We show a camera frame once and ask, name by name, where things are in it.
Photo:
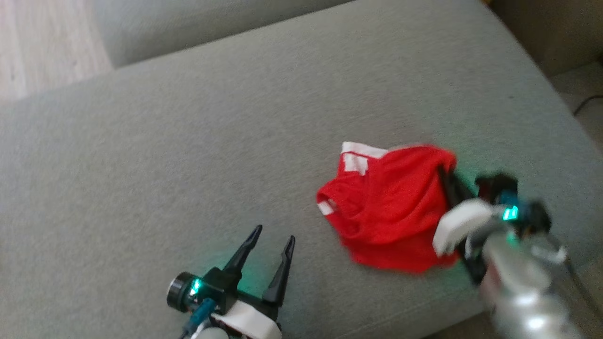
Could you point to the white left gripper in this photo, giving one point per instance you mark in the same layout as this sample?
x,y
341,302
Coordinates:
x,y
221,292

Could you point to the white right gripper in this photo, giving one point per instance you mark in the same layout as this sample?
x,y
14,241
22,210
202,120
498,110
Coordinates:
x,y
464,223

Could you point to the red shirt with white trim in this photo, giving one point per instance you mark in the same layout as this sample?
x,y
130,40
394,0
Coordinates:
x,y
386,212

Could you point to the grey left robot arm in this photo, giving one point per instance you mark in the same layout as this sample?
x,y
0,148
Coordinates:
x,y
212,334

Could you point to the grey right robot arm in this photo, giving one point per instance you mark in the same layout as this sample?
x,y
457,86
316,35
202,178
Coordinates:
x,y
523,287

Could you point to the large grey sofa seat cushion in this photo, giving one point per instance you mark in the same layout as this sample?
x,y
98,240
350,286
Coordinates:
x,y
235,155

